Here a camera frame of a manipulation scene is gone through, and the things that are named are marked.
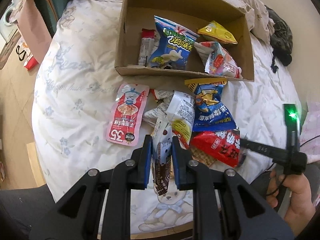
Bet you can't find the red cartoon snack bag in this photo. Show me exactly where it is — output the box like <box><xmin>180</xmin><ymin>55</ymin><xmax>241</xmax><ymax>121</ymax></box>
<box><xmin>189</xmin><ymin>129</ymin><xmax>240</xmax><ymax>167</ymax></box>

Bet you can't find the small chocolate cookie pack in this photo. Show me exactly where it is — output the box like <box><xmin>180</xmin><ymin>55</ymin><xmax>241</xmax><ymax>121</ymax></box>
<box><xmin>152</xmin><ymin>118</ymin><xmax>172</xmax><ymax>196</ymax></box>

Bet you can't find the blue yellow chip bag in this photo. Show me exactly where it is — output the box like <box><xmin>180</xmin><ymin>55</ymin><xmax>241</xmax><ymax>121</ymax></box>
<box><xmin>184</xmin><ymin>77</ymin><xmax>236</xmax><ymax>132</ymax></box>

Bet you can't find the white red popcorn bag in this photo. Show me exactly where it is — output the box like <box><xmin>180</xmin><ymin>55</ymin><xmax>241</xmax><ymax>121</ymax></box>
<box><xmin>143</xmin><ymin>89</ymin><xmax>195</xmax><ymax>149</ymax></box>

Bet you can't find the yellow snack bag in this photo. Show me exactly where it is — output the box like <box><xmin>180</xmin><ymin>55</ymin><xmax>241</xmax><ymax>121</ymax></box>
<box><xmin>197</xmin><ymin>21</ymin><xmax>238</xmax><ymax>44</ymax></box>

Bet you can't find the blue white puff snack bag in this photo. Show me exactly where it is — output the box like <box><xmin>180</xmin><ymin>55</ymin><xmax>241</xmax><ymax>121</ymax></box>
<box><xmin>148</xmin><ymin>16</ymin><xmax>199</xmax><ymax>70</ymax></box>

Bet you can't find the person's right hand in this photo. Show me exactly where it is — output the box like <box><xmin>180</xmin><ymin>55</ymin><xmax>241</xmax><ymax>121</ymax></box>
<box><xmin>266</xmin><ymin>168</ymin><xmax>316</xmax><ymax>237</ymax></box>

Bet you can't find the dark garment on bed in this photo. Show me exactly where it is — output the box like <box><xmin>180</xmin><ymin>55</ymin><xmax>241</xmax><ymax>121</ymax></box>
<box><xmin>266</xmin><ymin>6</ymin><xmax>293</xmax><ymax>74</ymax></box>

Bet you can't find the red white snack bag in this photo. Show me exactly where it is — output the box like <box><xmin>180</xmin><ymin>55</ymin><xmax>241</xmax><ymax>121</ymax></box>
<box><xmin>194</xmin><ymin>41</ymin><xmax>242</xmax><ymax>79</ymax></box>

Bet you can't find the pink fish snack pouch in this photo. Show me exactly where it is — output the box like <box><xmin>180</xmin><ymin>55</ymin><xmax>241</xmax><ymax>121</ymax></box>
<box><xmin>105</xmin><ymin>83</ymin><xmax>150</xmax><ymax>146</ymax></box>

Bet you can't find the white floral bed sheet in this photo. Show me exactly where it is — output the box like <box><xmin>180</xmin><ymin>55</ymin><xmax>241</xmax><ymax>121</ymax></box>
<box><xmin>32</xmin><ymin>0</ymin><xmax>301</xmax><ymax>200</ymax></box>

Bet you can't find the brown cardboard box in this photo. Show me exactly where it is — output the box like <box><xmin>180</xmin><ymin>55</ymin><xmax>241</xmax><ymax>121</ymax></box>
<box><xmin>115</xmin><ymin>0</ymin><xmax>254</xmax><ymax>81</ymax></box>

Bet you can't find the red white wafer bar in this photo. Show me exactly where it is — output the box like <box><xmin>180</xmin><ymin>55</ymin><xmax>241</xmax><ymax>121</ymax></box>
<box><xmin>138</xmin><ymin>29</ymin><xmax>156</xmax><ymax>67</ymax></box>

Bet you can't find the white washing machine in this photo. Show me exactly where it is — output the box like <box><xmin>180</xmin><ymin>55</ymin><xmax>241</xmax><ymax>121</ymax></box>
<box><xmin>1</xmin><ymin>0</ymin><xmax>20</xmax><ymax>43</ymax></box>

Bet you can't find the pink green folded blanket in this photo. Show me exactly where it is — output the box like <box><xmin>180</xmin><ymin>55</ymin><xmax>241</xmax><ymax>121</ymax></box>
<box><xmin>14</xmin><ymin>0</ymin><xmax>69</xmax><ymax>63</ymax></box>

